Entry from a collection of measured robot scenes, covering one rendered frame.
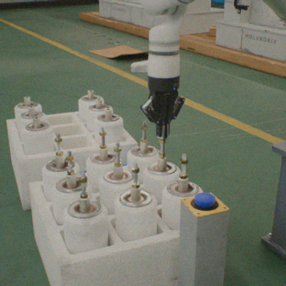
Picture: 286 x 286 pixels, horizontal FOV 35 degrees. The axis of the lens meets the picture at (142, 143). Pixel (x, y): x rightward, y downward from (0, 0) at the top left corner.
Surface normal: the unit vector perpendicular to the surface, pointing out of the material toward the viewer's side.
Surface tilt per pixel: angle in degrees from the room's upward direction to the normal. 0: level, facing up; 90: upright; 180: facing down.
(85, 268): 90
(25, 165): 90
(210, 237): 90
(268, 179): 0
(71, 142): 90
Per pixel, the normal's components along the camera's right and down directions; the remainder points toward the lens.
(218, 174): 0.00, -0.92
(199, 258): 0.38, 0.36
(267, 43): -0.86, 0.20
